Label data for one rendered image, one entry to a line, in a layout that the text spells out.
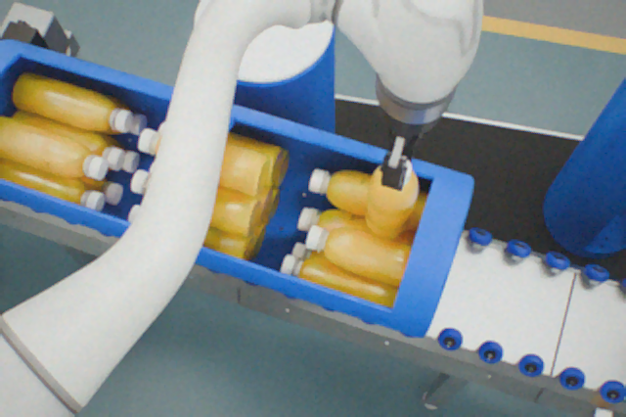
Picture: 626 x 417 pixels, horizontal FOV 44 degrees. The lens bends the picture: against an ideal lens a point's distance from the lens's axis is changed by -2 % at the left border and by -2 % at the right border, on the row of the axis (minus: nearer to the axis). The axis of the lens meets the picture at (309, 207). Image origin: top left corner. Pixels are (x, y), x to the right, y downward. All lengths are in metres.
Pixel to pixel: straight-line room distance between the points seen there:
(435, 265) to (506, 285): 0.34
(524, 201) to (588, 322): 0.95
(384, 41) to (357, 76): 1.97
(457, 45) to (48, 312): 0.42
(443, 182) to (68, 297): 0.76
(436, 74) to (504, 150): 1.74
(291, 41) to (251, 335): 1.11
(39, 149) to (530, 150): 1.57
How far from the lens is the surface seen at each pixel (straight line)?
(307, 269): 1.33
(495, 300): 1.52
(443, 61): 0.76
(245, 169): 1.28
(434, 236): 1.22
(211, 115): 0.72
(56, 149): 1.42
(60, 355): 0.63
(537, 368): 1.47
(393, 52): 0.76
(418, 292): 1.23
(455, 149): 2.48
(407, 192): 1.14
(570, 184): 2.19
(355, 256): 1.28
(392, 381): 2.41
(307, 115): 1.72
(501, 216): 2.42
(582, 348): 1.54
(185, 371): 2.44
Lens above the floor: 2.38
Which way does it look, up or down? 70 degrees down
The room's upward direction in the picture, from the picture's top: 4 degrees counter-clockwise
